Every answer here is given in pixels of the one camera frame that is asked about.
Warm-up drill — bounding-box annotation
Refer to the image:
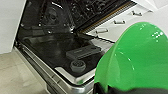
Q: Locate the green plastic bowl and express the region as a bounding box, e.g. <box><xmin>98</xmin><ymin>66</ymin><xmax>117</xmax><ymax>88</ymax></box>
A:
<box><xmin>92</xmin><ymin>21</ymin><xmax>168</xmax><ymax>94</ymax></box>

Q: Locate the stainless steel dishwasher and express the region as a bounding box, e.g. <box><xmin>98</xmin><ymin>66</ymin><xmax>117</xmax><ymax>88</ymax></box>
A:
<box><xmin>14</xmin><ymin>0</ymin><xmax>141</xmax><ymax>94</ymax></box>

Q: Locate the white drawer unit beside dishwasher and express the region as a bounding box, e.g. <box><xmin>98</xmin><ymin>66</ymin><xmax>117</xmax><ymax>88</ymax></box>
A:
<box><xmin>82</xmin><ymin>2</ymin><xmax>168</xmax><ymax>43</ymax></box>

